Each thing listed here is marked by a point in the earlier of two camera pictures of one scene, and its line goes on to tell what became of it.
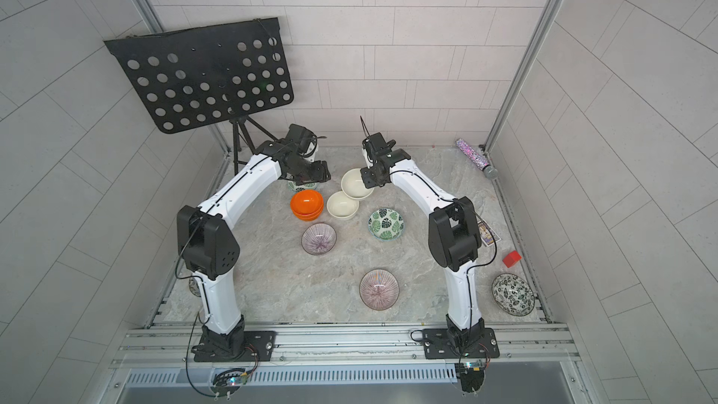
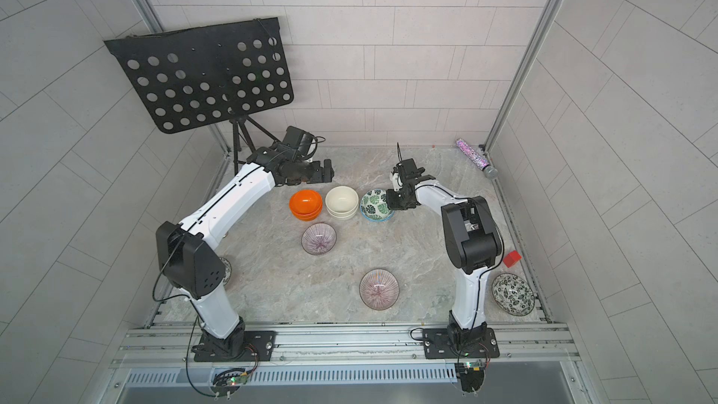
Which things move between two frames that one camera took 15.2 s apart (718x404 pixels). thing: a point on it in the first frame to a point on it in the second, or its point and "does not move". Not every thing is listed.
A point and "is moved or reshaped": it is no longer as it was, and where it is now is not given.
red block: x=511 y=258 does not move
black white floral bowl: x=512 y=295 does not move
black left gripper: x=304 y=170 does not move
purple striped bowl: x=318 y=238 does not move
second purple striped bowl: x=379 y=289 does not move
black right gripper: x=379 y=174 to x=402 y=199
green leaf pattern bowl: x=386 y=224 is moved or reshaped
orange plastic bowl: x=307 y=203 does not move
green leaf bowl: x=293 y=187 is moved or reshaped
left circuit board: x=227 y=382 does not move
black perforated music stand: x=201 y=76 does not move
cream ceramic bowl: x=353 y=186 to x=341 y=202
